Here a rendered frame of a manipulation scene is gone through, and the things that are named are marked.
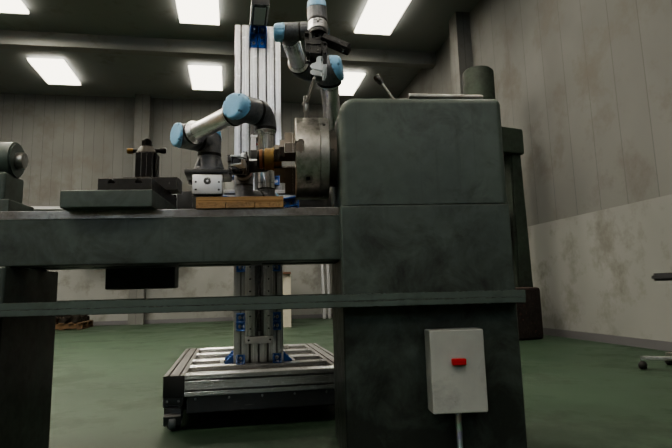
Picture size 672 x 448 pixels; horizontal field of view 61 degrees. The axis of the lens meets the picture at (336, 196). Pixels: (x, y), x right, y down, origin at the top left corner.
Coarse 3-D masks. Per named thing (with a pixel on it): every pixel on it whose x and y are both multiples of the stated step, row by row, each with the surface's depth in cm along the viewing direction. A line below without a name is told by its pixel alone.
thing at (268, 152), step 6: (258, 150) 216; (264, 150) 216; (270, 150) 216; (258, 156) 214; (264, 156) 214; (270, 156) 214; (258, 162) 215; (264, 162) 215; (270, 162) 215; (276, 162) 216; (258, 168) 217; (270, 168) 217
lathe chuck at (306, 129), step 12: (300, 120) 212; (312, 120) 212; (300, 132) 206; (312, 132) 207; (312, 144) 205; (300, 156) 204; (312, 156) 204; (300, 168) 204; (312, 168) 205; (300, 180) 206; (312, 180) 207; (300, 192) 211; (312, 192) 211
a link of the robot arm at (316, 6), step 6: (312, 0) 216; (318, 0) 215; (324, 0) 217; (312, 6) 214; (318, 6) 214; (324, 6) 216; (312, 12) 213; (318, 12) 213; (324, 12) 214; (324, 18) 213
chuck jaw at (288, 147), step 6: (288, 144) 206; (294, 144) 206; (300, 144) 205; (276, 150) 213; (282, 150) 210; (288, 150) 206; (294, 150) 206; (300, 150) 205; (276, 156) 213; (282, 156) 210; (288, 156) 210; (294, 156) 210
